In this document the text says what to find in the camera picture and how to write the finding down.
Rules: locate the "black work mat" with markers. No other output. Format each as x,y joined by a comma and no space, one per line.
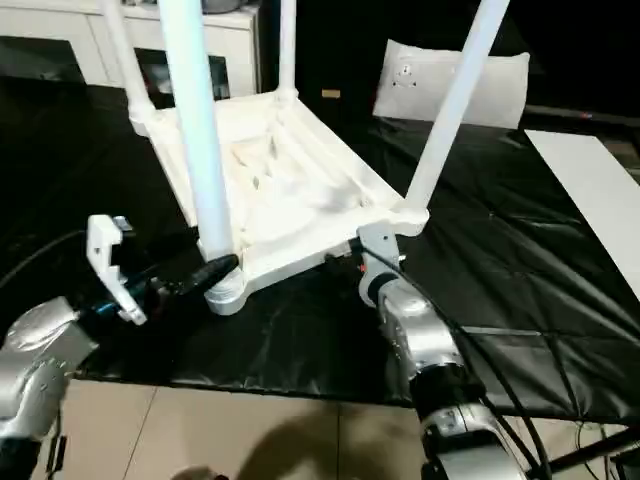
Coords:
500,275

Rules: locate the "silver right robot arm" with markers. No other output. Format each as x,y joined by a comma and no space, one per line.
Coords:
425,340

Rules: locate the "black tall cabinet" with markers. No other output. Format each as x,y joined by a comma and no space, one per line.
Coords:
340,40

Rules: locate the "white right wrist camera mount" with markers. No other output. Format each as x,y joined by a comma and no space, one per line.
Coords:
380,250

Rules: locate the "black bar red light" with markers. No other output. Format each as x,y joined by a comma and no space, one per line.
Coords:
585,115

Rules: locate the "small tan label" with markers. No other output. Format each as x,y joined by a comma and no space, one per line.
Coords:
330,93

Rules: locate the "white flat board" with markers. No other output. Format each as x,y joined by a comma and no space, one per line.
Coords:
595,185

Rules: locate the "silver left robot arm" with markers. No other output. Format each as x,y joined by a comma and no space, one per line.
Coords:
40,350

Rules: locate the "black tripod leg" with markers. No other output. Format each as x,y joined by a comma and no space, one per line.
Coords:
595,446

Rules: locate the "white glass-door cabinet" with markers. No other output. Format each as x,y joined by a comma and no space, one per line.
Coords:
75,45

